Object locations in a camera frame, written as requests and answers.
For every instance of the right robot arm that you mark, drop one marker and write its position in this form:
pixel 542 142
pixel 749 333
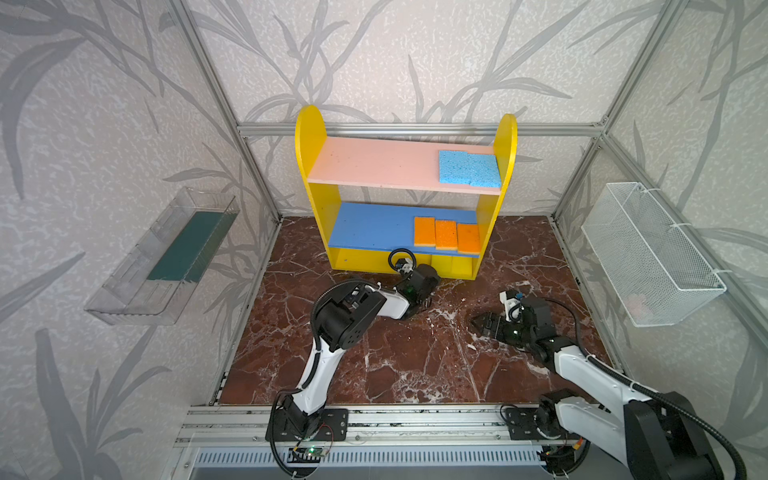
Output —
pixel 655 435

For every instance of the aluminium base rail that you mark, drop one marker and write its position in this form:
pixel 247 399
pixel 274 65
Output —
pixel 401 435

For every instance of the controller board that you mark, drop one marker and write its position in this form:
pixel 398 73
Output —
pixel 560 463
pixel 308 454

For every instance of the orange yellow sponge floor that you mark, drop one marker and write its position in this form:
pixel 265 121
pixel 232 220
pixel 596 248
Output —
pixel 446 237

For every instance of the white wire mesh basket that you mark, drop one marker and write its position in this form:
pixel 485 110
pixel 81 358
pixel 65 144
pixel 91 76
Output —
pixel 659 275

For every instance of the clear plastic wall bin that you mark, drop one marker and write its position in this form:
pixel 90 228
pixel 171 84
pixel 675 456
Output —
pixel 153 284

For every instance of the yellow shelf unit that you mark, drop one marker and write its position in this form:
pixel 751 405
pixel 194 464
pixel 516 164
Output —
pixel 360 236

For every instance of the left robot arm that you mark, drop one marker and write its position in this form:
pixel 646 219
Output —
pixel 339 319

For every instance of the left controller board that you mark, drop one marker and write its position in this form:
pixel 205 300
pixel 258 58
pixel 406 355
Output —
pixel 308 454

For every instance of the blue sponge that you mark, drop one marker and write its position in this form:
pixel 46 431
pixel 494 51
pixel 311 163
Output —
pixel 483 171
pixel 452 167

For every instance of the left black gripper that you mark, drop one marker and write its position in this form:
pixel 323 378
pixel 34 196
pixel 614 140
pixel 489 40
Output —
pixel 420 278

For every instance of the right controller board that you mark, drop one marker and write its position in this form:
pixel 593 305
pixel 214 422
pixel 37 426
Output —
pixel 560 463

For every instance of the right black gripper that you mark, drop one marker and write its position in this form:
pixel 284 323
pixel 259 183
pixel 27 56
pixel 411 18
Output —
pixel 501 325

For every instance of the yellow orange sponge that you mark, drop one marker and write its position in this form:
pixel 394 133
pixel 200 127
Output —
pixel 468 239

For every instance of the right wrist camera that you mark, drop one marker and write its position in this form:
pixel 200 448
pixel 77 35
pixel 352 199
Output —
pixel 512 305

